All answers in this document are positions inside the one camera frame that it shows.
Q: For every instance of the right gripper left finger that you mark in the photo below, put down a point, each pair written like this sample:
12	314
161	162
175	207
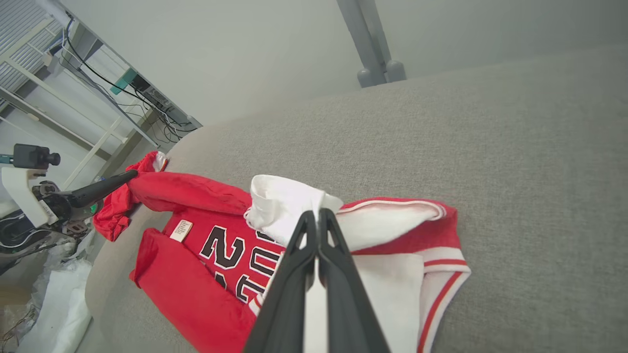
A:
287	294

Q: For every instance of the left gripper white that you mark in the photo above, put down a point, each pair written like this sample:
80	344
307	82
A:
24	191

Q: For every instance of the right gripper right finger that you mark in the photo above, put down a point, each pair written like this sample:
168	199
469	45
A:
348	304

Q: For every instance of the red basketball jersey number 23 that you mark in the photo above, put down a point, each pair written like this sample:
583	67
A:
196	299

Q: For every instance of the white metal shelf rack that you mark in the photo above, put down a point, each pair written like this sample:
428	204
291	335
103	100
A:
73	103

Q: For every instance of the teal box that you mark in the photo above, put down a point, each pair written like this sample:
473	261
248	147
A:
123	81

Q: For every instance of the white plastic bag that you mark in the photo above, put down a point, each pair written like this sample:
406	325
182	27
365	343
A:
59	309

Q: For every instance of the white slatted blind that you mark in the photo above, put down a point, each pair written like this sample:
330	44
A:
14	19

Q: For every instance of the grey fabric sofa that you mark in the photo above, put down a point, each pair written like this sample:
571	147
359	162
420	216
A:
490	147

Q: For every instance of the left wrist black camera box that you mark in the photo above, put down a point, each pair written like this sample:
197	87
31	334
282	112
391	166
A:
32	156

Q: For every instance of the grey cylindrical post foot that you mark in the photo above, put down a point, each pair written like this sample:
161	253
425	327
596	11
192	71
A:
371	78
396	71

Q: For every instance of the grey partition post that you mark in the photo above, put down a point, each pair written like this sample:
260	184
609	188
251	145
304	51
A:
365	34

